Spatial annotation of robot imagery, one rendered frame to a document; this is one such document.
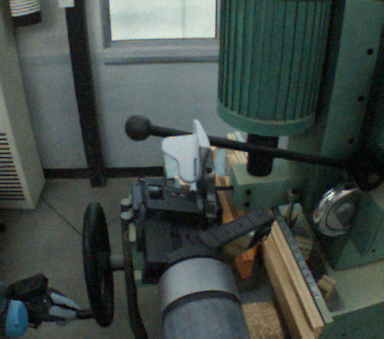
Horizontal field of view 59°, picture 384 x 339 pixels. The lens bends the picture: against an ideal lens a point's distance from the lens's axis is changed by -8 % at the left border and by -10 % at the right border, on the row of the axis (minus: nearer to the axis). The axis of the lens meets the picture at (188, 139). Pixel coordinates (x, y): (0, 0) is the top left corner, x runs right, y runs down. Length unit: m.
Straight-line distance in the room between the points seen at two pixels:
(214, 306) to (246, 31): 0.37
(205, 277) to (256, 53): 0.33
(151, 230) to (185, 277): 0.08
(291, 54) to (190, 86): 1.58
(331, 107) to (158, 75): 1.53
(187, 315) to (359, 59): 0.46
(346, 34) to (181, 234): 0.38
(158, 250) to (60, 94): 1.87
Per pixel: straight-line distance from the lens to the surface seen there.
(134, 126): 0.45
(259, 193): 0.72
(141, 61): 2.03
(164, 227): 0.39
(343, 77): 0.61
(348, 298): 0.85
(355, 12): 0.59
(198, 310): 0.32
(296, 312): 0.63
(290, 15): 0.53
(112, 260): 0.84
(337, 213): 0.69
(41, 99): 2.24
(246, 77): 0.56
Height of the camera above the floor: 1.46
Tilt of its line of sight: 31 degrees down
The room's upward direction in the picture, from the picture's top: straight up
